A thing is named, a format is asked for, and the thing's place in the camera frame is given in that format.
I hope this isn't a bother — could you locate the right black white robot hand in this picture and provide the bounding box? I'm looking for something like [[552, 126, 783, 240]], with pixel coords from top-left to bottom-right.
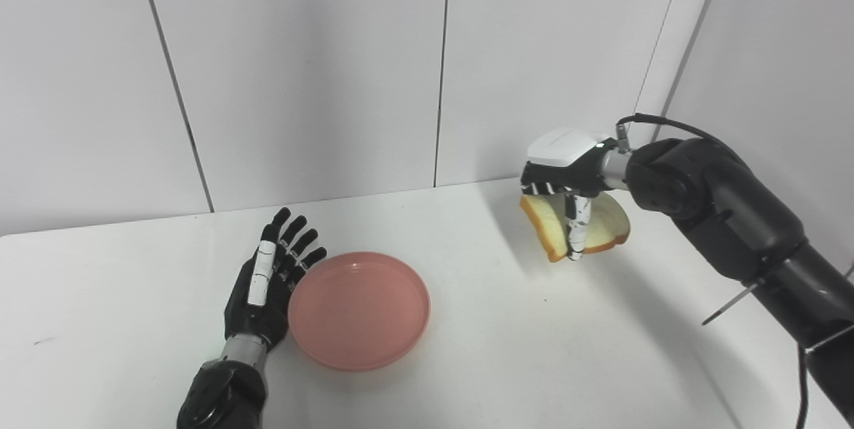
[[520, 127, 618, 262]]

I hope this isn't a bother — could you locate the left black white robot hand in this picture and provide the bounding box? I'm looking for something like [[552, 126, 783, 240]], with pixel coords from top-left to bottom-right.
[[224, 207, 328, 352]]

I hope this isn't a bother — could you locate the slice of white bread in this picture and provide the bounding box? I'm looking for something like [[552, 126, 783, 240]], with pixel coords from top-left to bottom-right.
[[520, 191, 631, 264]]

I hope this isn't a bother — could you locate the pink round plate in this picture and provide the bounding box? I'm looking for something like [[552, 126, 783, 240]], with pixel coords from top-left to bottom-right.
[[288, 252, 431, 372]]

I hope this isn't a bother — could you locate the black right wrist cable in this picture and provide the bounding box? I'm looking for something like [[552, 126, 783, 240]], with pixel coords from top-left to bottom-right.
[[614, 113, 736, 153]]

